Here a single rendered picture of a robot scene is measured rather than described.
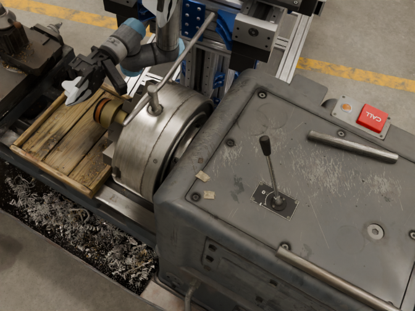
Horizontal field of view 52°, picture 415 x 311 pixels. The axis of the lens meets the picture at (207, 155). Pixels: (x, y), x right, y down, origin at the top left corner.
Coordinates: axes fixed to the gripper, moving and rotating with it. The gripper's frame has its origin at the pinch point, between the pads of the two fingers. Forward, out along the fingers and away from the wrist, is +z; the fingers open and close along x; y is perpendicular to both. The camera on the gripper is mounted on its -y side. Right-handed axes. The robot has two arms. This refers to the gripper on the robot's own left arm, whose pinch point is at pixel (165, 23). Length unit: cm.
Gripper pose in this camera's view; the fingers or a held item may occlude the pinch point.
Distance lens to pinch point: 100.4
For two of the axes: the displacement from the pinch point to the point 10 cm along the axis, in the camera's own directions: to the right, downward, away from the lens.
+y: -8.6, -4.6, 1.9
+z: -2.4, 7.1, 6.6
